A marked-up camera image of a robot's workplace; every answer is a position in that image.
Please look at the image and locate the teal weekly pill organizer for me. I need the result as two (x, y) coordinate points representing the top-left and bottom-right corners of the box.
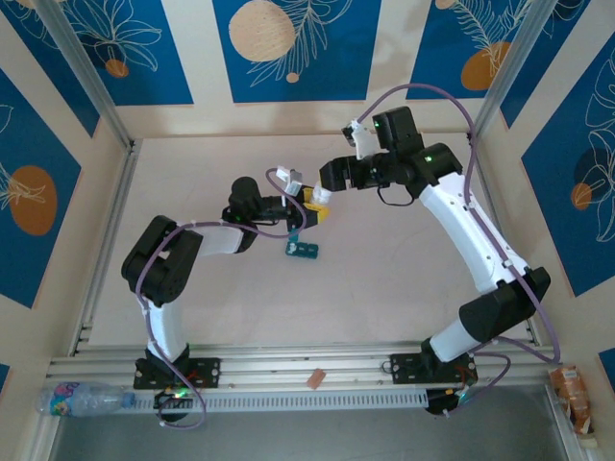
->
(285, 231), (321, 261)

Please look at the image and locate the clear plastic water bottle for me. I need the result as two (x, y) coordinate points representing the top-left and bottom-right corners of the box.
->
(37, 381), (136, 418)

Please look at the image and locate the orange snack packet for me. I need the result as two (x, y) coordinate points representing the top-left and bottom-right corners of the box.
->
(549, 365), (594, 436)

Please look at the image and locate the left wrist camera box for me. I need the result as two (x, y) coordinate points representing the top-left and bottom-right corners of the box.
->
(277, 165), (306, 198)

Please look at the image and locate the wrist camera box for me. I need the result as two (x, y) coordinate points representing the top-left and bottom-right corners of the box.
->
(341, 119), (381, 160)
(277, 165), (306, 198)

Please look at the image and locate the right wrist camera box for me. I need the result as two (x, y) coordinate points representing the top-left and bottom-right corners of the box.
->
(341, 119), (381, 160)

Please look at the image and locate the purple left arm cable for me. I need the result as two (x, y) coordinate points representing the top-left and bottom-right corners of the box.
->
(134, 167), (308, 430)

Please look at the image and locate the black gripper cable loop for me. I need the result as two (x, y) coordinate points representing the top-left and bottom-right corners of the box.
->
(377, 185), (415, 207)

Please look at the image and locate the aluminium side rail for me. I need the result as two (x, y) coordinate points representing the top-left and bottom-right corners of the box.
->
(70, 141), (141, 356)
(468, 136), (542, 347)

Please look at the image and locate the aluminium frame post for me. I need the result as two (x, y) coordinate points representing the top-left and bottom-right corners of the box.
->
(36, 0), (136, 151)
(468, 0), (563, 145)

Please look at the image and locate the aluminium front frame beam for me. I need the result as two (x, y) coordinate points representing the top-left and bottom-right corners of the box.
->
(47, 341), (563, 385)

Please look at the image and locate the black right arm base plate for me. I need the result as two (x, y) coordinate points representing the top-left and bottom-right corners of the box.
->
(388, 352), (480, 385)

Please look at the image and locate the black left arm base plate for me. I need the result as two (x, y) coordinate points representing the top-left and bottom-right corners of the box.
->
(133, 357), (223, 391)

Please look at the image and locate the grey slotted cable duct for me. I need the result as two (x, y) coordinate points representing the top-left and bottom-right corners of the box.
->
(122, 388), (430, 414)

